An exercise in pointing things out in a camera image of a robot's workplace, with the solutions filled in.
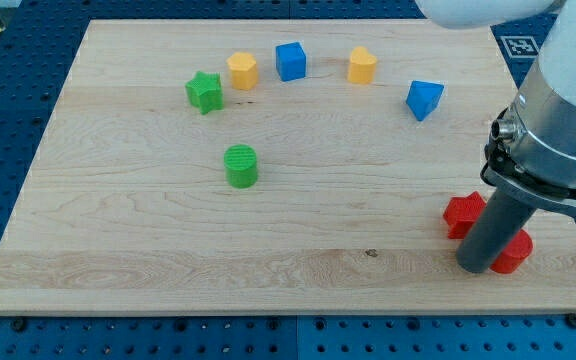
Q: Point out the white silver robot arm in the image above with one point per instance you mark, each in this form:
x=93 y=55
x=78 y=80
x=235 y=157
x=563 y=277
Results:
x=531 y=154

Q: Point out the yellow hexagon block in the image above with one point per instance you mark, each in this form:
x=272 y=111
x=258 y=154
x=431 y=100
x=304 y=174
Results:
x=243 y=70

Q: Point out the green cylinder block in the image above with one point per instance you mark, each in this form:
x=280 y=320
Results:
x=240 y=163

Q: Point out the light wooden board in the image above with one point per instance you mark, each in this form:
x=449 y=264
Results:
x=126 y=210

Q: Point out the blue cube block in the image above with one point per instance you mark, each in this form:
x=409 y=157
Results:
x=290 y=61

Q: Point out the green star block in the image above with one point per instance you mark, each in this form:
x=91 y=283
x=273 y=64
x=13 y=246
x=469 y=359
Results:
x=204 y=92

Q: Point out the yellow heart block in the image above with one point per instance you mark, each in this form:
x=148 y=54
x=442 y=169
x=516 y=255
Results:
x=362 y=66

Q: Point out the blue triangle block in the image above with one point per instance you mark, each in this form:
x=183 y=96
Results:
x=423 y=98

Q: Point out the red star block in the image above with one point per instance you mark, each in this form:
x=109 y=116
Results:
x=461 y=213

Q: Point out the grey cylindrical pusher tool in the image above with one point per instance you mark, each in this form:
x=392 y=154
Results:
x=501 y=219

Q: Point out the red cylinder block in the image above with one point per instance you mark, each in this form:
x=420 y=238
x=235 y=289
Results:
x=514 y=254

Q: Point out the white fiducial marker tag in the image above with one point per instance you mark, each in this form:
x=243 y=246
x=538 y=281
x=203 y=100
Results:
x=520 y=46

